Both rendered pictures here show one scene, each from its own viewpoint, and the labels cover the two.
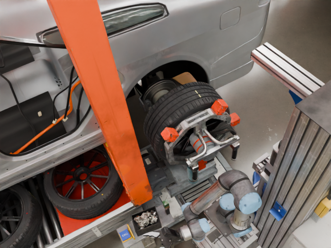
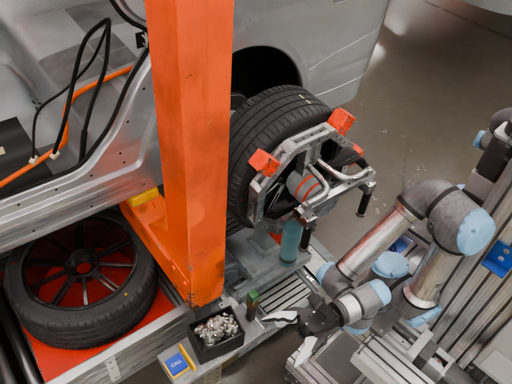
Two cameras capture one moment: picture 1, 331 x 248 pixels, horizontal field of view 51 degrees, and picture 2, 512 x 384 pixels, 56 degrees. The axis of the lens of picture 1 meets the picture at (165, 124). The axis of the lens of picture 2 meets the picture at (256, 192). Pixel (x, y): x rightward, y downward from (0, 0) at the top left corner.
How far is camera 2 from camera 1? 89 cm
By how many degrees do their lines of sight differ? 15
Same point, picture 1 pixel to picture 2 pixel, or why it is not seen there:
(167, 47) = (257, 13)
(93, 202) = (109, 310)
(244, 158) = (344, 241)
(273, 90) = (368, 146)
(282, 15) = not seen: hidden behind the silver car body
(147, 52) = not seen: hidden behind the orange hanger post
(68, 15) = not seen: outside the picture
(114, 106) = (212, 37)
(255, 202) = (489, 226)
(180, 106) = (279, 115)
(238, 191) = (452, 209)
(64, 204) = (49, 317)
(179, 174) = (252, 264)
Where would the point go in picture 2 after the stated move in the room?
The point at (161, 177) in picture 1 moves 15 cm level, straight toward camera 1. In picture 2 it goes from (228, 263) to (238, 288)
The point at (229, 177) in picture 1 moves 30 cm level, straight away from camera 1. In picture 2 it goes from (427, 190) to (411, 121)
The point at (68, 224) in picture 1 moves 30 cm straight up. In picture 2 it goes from (54, 360) to (36, 328)
